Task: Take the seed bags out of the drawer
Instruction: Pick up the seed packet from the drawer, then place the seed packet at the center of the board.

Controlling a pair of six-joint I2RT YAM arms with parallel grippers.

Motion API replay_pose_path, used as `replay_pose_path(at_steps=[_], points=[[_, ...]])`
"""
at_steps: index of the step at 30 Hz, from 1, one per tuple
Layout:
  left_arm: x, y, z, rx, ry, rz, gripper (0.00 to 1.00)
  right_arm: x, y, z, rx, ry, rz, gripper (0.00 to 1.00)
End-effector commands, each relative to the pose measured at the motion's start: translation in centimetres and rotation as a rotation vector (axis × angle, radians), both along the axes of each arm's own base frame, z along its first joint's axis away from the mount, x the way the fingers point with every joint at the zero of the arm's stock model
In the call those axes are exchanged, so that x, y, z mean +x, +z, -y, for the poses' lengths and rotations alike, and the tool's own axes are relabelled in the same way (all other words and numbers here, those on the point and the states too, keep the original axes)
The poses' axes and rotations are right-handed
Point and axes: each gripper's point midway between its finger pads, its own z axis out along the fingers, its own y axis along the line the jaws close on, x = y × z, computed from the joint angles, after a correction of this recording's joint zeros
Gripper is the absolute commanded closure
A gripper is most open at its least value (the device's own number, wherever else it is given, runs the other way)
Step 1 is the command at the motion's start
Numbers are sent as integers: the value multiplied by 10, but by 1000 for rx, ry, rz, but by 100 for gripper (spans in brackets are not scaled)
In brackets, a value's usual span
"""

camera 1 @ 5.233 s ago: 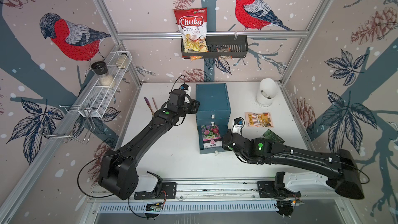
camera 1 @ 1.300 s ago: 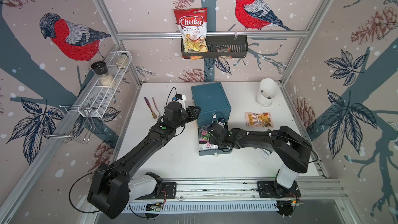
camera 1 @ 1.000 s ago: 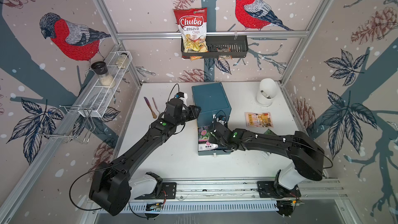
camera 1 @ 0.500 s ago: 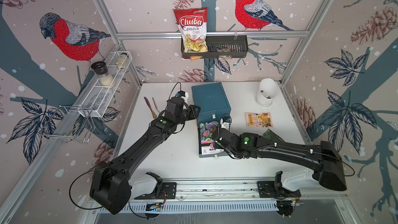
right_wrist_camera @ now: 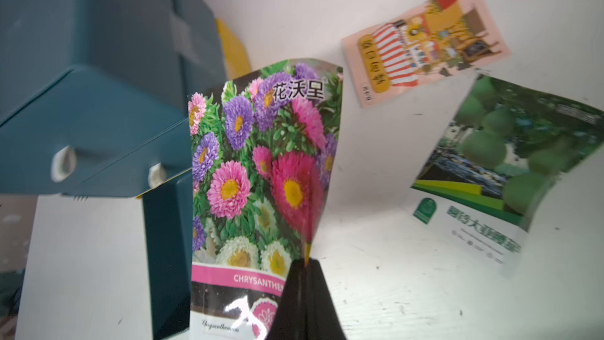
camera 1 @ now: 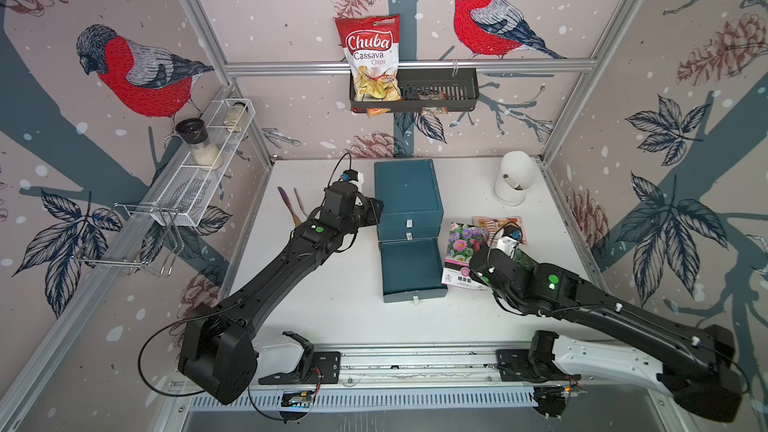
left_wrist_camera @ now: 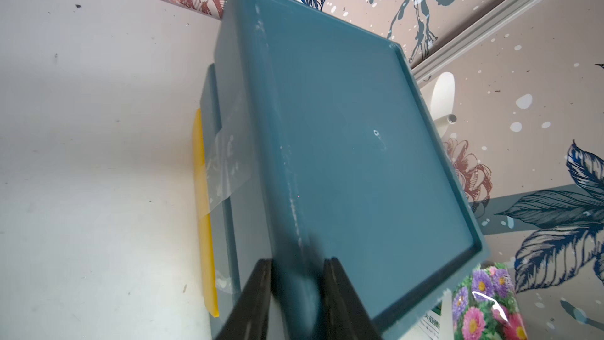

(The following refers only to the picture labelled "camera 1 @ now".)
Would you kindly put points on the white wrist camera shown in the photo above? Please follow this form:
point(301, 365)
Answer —
point(354, 177)
point(508, 239)

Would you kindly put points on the white ceramic utensil holder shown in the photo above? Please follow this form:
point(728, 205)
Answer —
point(521, 167)

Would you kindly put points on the green gourd seed bag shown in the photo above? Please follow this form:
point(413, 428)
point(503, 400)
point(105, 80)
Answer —
point(524, 261)

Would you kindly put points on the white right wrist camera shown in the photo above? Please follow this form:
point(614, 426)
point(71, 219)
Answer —
point(508, 239)

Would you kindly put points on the white wire wall shelf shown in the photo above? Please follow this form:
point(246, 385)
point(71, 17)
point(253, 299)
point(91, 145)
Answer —
point(178, 212)

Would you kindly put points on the pink small spoon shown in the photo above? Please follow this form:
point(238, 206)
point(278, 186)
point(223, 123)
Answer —
point(300, 204)

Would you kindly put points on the red cassava chips bag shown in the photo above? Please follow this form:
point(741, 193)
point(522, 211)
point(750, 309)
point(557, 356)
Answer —
point(371, 48)

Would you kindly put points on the snack packet in basket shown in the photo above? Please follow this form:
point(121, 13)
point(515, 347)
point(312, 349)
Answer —
point(435, 100)

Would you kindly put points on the black lid spice jar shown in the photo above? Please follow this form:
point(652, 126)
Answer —
point(204, 153)

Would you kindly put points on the black wall basket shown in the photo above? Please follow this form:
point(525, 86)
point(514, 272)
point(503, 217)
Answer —
point(460, 87)

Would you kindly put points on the white slotted cable duct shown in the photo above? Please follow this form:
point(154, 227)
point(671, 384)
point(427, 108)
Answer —
point(351, 399)

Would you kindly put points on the small white spice jar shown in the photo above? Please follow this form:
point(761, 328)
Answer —
point(236, 117)

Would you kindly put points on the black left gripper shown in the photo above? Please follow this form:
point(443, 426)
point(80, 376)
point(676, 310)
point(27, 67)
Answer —
point(369, 205)

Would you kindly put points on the white handled utensil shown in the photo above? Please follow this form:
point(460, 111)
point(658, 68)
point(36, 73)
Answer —
point(510, 181)

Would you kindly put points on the orange striped seed bag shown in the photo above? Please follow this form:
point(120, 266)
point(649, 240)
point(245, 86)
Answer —
point(504, 226)

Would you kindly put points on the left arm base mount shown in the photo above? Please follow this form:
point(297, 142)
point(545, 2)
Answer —
point(289, 359)

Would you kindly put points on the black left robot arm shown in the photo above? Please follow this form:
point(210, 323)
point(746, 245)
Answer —
point(217, 351)

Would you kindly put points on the pink flower seed bag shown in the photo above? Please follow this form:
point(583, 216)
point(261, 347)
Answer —
point(463, 242)

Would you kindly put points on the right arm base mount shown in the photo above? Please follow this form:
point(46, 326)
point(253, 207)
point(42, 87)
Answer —
point(554, 357)

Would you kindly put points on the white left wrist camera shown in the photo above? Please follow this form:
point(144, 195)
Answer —
point(354, 177)

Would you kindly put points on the teal drawer cabinet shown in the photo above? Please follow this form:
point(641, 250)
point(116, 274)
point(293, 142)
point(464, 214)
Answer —
point(409, 190)

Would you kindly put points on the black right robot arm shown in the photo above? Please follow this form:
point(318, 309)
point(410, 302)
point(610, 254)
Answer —
point(692, 365)

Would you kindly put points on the teal bottom drawer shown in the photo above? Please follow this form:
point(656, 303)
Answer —
point(411, 268)

